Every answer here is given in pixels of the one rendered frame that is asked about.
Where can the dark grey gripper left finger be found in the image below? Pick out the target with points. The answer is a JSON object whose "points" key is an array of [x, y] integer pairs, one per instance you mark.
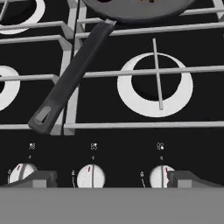
{"points": [[43, 177]]}

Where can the black gas hob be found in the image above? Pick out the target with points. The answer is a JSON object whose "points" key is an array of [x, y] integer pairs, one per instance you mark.
{"points": [[122, 96]]}

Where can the white hob knob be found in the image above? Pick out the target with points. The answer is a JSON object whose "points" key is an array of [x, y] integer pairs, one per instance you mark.
{"points": [[159, 176], [22, 172], [91, 176]]}

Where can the black frying pan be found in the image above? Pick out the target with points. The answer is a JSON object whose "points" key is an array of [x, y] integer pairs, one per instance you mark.
{"points": [[76, 70]]}

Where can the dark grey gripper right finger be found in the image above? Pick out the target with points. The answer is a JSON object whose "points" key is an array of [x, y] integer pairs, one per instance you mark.
{"points": [[182, 178]]}

